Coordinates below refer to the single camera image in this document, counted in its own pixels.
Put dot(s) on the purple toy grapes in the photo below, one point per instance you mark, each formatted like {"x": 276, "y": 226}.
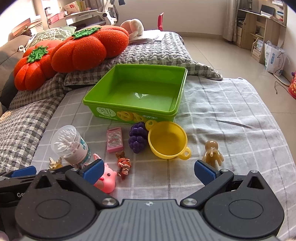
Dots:
{"x": 138, "y": 137}

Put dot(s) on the wooden desk shelf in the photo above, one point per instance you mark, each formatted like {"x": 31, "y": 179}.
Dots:
{"x": 259, "y": 22}

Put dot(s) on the beige curtain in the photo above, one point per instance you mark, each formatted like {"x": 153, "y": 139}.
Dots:
{"x": 230, "y": 25}

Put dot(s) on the brown octopus toy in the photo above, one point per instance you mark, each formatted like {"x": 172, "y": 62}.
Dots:
{"x": 212, "y": 155}

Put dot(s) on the light grey grid sheet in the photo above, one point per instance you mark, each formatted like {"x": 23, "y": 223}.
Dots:
{"x": 231, "y": 113}

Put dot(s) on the white folded cloth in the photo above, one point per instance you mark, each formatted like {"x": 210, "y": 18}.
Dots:
{"x": 148, "y": 36}

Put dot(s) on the small brown tiger figurine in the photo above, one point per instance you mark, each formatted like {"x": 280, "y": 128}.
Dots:
{"x": 123, "y": 164}

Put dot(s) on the green plastic storage bin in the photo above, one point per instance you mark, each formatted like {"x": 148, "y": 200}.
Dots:
{"x": 131, "y": 93}

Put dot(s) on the yellow plastic funnel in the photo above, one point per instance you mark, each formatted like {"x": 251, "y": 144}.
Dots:
{"x": 168, "y": 140}

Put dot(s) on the white desk with books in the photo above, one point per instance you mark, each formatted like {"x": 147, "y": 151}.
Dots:
{"x": 33, "y": 17}

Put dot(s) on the clear cotton swab jar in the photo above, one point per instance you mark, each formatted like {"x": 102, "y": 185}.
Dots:
{"x": 69, "y": 144}

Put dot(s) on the red chair back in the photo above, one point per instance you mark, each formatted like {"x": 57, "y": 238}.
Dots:
{"x": 160, "y": 21}

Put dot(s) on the small orange pumpkin cushion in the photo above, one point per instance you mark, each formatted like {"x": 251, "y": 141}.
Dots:
{"x": 35, "y": 68}

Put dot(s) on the pink plush rabbit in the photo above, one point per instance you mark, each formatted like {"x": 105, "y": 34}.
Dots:
{"x": 134, "y": 27}

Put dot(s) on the leaf pattern pillow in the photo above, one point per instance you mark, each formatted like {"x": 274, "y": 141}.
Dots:
{"x": 60, "y": 33}

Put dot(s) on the grey checked quilted blanket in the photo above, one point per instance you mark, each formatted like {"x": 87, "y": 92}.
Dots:
{"x": 26, "y": 114}

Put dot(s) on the beige starfish toy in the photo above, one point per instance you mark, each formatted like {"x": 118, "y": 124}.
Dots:
{"x": 53, "y": 165}

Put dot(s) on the white paper shopping bag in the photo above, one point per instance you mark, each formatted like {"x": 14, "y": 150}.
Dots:
{"x": 275, "y": 58}

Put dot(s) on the large orange pumpkin cushion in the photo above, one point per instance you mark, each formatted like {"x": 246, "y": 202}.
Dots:
{"x": 88, "y": 48}

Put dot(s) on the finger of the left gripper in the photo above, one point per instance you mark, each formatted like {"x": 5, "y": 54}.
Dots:
{"x": 19, "y": 176}
{"x": 61, "y": 170}

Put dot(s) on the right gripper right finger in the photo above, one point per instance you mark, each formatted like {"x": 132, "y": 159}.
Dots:
{"x": 215, "y": 182}

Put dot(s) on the red lantern toy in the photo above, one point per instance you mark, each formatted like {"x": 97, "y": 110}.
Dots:
{"x": 292, "y": 87}

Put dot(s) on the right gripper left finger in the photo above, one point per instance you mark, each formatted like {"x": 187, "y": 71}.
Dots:
{"x": 83, "y": 181}

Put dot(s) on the pink pig toy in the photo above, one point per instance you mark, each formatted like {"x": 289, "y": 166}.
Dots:
{"x": 106, "y": 182}

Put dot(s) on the pink card box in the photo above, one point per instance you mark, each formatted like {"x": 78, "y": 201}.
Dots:
{"x": 114, "y": 140}

